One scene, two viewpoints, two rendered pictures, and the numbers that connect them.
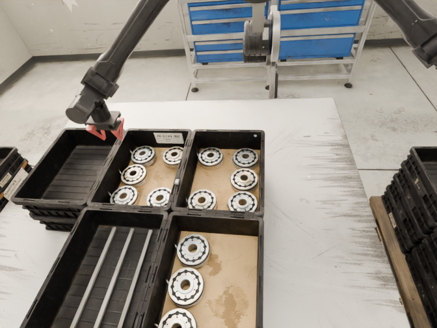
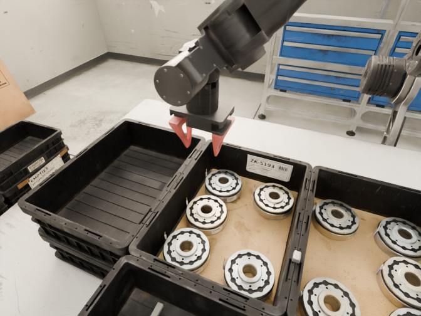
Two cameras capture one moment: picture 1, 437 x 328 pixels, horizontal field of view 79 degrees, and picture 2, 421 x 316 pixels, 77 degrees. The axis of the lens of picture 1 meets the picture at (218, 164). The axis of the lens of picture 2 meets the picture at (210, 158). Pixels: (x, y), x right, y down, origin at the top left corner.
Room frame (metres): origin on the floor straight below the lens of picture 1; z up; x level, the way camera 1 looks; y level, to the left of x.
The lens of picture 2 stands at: (0.31, 0.26, 1.38)
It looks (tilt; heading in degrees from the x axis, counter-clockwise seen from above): 40 degrees down; 10
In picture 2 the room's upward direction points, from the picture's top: straight up
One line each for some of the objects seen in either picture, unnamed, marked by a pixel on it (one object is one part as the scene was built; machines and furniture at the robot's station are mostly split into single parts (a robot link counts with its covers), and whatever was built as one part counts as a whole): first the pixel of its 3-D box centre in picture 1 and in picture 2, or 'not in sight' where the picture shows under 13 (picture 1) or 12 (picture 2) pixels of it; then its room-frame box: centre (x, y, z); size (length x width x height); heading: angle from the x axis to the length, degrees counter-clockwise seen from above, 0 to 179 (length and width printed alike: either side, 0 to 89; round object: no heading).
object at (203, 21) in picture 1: (229, 33); (322, 63); (2.59, -0.27, 0.60); 0.72 x 0.03 x 0.56; 79
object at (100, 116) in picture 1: (99, 112); (202, 97); (0.71, 0.35, 1.17); 0.10 x 0.07 x 0.07; 76
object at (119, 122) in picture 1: (113, 129); (210, 133); (0.71, 0.33, 1.10); 0.07 x 0.07 x 0.09; 76
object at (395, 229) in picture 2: (245, 156); (404, 234); (0.73, -0.11, 0.86); 0.05 x 0.05 x 0.01
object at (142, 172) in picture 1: (133, 174); (206, 210); (0.72, 0.34, 0.86); 0.10 x 0.10 x 0.01
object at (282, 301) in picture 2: (145, 164); (233, 204); (0.70, 0.28, 0.92); 0.40 x 0.30 x 0.02; 167
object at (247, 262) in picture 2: (160, 198); (249, 271); (0.58, 0.23, 0.86); 0.05 x 0.05 x 0.01
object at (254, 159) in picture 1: (245, 157); (403, 235); (0.73, -0.11, 0.86); 0.10 x 0.10 x 0.01
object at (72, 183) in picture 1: (80, 170); (129, 183); (0.77, 0.57, 0.87); 0.40 x 0.30 x 0.11; 167
